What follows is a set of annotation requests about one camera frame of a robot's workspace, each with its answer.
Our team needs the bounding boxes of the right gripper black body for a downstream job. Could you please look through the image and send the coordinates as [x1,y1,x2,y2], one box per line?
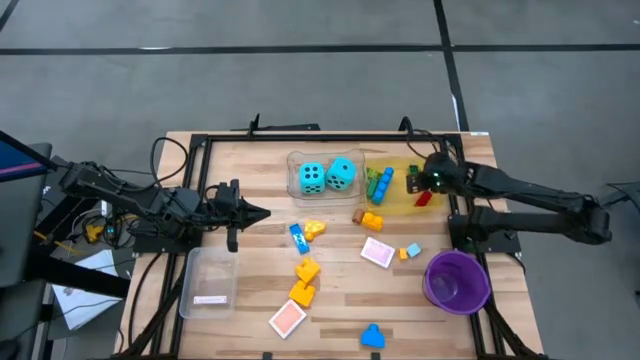
[417,150,472,196]

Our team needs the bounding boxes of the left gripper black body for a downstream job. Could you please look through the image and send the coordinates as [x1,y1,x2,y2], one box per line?
[199,178,242,254]

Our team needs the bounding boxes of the long blue studded brick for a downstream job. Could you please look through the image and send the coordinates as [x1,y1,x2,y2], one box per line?
[370,166,395,207]

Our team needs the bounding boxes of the blue printed brick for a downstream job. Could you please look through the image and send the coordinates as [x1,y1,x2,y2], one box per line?
[288,222,311,255]

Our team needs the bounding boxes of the orange two-stud brick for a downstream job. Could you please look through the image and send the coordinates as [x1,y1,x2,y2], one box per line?
[360,211,386,233]

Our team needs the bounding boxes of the teal foam dice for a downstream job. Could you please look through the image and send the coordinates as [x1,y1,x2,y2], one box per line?
[324,156,359,192]
[298,162,326,196]

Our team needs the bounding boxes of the yellow notched block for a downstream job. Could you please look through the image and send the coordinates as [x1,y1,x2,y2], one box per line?
[294,256,322,285]
[288,279,317,309]

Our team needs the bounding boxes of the purple playing card deck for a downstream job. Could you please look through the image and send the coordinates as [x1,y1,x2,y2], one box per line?
[359,236,396,270]

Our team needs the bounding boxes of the orange playing card deck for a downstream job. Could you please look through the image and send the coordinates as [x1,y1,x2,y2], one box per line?
[268,298,308,340]

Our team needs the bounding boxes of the yellow translucent tray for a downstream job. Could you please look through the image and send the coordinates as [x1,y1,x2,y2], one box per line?
[364,157,449,217]

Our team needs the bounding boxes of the clear wavy plastic bin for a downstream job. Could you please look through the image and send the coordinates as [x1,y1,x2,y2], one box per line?
[286,148,369,208]

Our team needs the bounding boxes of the clear rectangular plastic container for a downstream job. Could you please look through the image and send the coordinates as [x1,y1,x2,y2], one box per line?
[178,246,240,320]

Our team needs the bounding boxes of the yellow angled block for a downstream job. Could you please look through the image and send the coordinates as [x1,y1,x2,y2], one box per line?
[303,219,328,242]

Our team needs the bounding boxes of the purple plastic bucket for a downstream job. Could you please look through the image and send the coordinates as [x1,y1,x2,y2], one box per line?
[422,249,492,316]

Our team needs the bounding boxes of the yellow clamp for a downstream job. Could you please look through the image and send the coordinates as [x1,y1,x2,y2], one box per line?
[83,223,105,245]

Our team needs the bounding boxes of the black control box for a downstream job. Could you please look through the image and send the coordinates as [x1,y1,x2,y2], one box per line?
[37,184,104,241]

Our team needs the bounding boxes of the black floor beam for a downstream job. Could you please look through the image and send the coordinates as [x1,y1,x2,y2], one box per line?
[27,252,132,300]

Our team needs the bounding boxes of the blue figure-shaped block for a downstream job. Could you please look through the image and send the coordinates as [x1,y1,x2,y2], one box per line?
[360,323,387,350]

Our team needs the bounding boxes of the white paper sheet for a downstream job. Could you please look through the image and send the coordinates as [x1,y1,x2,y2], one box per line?
[51,248,125,332]

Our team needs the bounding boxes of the dark grey equipment case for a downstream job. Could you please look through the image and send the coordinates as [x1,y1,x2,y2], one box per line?
[0,142,54,289]

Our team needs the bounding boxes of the blue-screen monitor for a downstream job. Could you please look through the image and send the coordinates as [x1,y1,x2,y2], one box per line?
[0,129,57,184]

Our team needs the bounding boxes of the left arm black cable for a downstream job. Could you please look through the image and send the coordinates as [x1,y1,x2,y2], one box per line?
[149,136,190,189]

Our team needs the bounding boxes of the black rear bracket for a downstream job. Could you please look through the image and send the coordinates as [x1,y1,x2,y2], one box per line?
[232,113,321,133]

